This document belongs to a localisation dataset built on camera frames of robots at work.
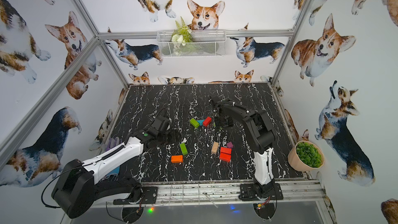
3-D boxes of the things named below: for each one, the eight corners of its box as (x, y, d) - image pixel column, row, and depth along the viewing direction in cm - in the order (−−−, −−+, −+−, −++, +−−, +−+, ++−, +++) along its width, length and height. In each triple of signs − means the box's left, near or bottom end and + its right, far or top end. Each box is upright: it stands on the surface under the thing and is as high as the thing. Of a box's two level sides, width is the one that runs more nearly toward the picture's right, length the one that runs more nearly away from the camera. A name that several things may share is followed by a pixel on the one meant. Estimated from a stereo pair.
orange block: (171, 163, 86) (170, 161, 84) (172, 156, 88) (171, 155, 86) (183, 163, 86) (182, 161, 84) (183, 156, 88) (183, 155, 86)
